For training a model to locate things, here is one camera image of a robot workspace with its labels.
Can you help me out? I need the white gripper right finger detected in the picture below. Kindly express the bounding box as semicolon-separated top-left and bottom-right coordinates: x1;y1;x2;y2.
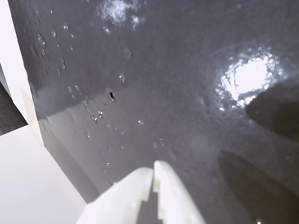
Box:
152;160;206;224

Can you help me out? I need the black table mat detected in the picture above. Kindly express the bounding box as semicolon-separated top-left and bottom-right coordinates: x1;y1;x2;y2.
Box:
7;0;299;224

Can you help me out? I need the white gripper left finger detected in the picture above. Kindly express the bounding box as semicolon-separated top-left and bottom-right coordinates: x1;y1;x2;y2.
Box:
75;167;154;224

